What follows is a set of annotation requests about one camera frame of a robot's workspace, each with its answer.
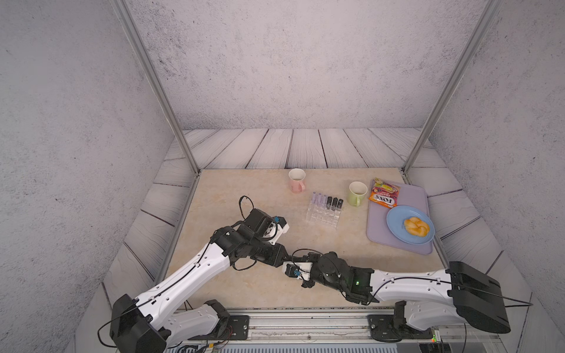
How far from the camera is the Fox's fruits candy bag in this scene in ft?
3.49

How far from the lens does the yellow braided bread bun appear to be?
3.12ft

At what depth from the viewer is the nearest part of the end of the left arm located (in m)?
0.54
